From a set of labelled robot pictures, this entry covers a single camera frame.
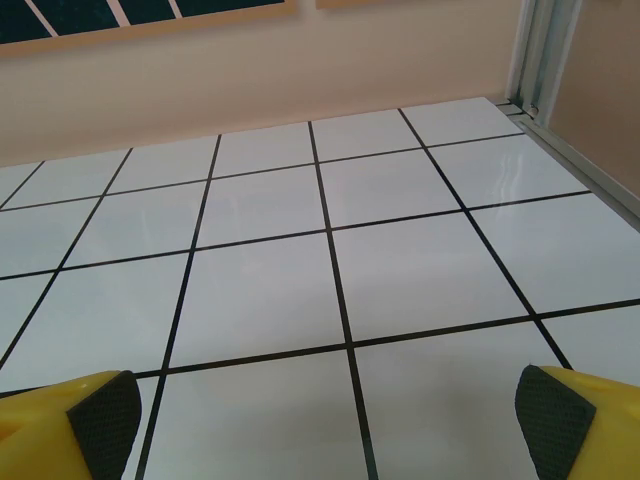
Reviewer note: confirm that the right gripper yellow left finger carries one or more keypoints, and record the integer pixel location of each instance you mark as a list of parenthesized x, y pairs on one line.
[(60, 430)]

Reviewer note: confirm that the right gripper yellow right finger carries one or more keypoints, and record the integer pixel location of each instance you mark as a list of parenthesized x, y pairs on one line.
[(590, 430)]

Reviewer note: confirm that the aluminium side rail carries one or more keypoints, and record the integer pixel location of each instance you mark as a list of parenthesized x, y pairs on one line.
[(575, 155)]

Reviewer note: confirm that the aluminium corner post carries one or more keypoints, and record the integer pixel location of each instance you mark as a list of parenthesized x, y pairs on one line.
[(540, 50)]

